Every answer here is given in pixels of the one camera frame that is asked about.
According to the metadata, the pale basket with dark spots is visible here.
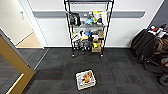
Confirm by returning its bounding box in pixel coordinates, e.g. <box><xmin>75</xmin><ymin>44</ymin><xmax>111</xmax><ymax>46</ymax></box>
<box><xmin>75</xmin><ymin>69</ymin><xmax>98</xmax><ymax>91</ymax></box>

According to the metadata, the yellow soft toy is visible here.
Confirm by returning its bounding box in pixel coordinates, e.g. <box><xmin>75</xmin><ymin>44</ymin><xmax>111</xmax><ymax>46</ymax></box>
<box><xmin>79</xmin><ymin>33</ymin><xmax>90</xmax><ymax>42</ymax></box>

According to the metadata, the green and yellow box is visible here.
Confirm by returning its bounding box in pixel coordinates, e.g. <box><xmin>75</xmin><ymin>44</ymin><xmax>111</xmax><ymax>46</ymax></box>
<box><xmin>92</xmin><ymin>41</ymin><xmax>101</xmax><ymax>49</ymax></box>

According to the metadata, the large brown cardboard box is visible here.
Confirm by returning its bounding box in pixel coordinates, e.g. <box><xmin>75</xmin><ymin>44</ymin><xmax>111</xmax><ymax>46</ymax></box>
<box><xmin>91</xmin><ymin>42</ymin><xmax>103</xmax><ymax>54</ymax></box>

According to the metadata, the blue round toy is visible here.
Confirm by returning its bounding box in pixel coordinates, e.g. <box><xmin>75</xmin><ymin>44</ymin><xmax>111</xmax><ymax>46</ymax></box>
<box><xmin>83</xmin><ymin>30</ymin><xmax>91</xmax><ymax>37</ymax></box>

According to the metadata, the black box with label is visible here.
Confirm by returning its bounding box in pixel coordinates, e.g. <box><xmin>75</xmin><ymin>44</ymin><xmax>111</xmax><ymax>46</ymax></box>
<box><xmin>90</xmin><ymin>31</ymin><xmax>99</xmax><ymax>40</ymax></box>

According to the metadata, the small brown cardboard box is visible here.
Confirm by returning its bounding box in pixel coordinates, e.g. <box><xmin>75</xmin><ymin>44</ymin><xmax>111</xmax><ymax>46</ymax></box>
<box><xmin>97</xmin><ymin>29</ymin><xmax>105</xmax><ymax>40</ymax></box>

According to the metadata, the blue plush toy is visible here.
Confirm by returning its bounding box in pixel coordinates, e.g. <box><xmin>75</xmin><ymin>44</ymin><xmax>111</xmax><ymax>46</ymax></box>
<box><xmin>84</xmin><ymin>18</ymin><xmax>95</xmax><ymax>27</ymax></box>

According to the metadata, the glossy black bag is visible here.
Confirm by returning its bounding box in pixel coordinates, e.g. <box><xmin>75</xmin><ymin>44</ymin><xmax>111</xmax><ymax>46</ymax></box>
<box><xmin>70</xmin><ymin>12</ymin><xmax>82</xmax><ymax>28</ymax></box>

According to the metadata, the orange plush toy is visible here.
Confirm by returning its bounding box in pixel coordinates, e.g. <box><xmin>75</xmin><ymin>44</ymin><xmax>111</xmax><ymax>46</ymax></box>
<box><xmin>82</xmin><ymin>71</ymin><xmax>94</xmax><ymax>84</ymax></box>

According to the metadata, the yellow and white plush toy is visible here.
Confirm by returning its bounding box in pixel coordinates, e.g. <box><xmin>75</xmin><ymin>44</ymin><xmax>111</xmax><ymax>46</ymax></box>
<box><xmin>92</xmin><ymin>10</ymin><xmax>103</xmax><ymax>25</ymax></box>

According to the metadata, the white flat package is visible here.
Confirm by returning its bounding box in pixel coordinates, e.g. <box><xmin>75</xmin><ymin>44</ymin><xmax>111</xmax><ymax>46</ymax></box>
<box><xmin>100</xmin><ymin>11</ymin><xmax>110</xmax><ymax>27</ymax></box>

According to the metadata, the black chair with garment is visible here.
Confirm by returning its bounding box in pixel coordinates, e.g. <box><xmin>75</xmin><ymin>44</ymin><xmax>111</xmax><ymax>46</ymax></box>
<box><xmin>130</xmin><ymin>23</ymin><xmax>168</xmax><ymax>86</ymax></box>

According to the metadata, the yellow wooden panel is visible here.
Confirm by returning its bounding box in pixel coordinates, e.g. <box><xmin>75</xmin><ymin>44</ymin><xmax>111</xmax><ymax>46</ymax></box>
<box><xmin>0</xmin><ymin>28</ymin><xmax>36</xmax><ymax>94</ymax></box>

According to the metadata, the black wire shelf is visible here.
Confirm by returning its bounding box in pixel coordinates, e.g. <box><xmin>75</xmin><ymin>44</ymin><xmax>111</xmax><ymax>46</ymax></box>
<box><xmin>63</xmin><ymin>0</ymin><xmax>115</xmax><ymax>59</ymax></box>

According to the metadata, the long grey wall band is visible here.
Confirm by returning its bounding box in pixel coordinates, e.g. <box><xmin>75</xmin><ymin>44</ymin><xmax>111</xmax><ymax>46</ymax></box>
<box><xmin>32</xmin><ymin>10</ymin><xmax>147</xmax><ymax>20</ymax></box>

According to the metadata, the white door frame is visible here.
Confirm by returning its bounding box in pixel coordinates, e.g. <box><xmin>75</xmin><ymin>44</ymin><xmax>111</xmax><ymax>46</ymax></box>
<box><xmin>18</xmin><ymin>0</ymin><xmax>50</xmax><ymax>50</ymax></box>

